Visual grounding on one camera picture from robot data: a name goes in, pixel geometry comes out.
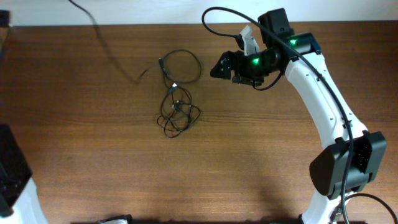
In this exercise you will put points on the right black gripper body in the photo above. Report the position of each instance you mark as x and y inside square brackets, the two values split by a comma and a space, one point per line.
[252, 67]

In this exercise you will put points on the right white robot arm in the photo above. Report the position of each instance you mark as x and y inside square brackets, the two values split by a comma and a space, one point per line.
[351, 156]

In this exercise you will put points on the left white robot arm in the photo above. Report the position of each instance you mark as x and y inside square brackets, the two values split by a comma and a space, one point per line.
[19, 200]

